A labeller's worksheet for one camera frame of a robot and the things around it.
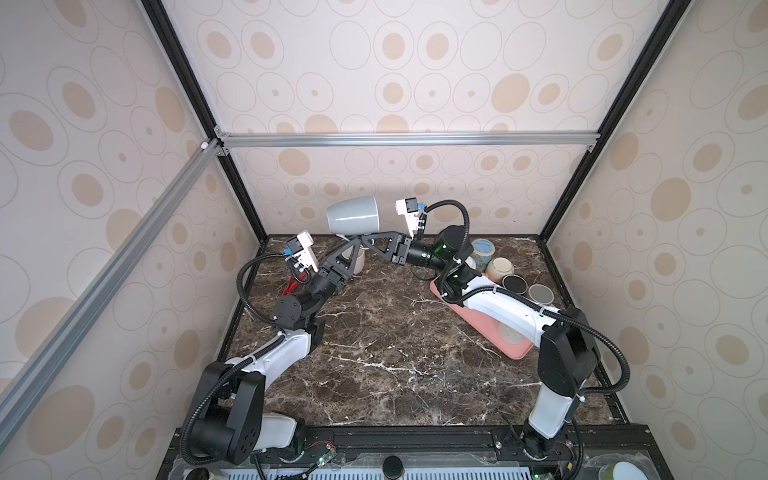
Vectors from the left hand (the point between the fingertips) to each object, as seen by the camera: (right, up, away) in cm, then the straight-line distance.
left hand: (368, 247), depth 60 cm
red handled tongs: (-16, -7, +1) cm, 17 cm away
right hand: (-1, 0, +3) cm, 3 cm away
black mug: (+45, -10, +36) cm, 58 cm away
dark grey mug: (+50, -12, +29) cm, 59 cm away
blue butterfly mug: (+36, +1, +41) cm, 55 cm away
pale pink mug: (-6, -2, +39) cm, 39 cm away
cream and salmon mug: (+41, -4, +39) cm, 57 cm away
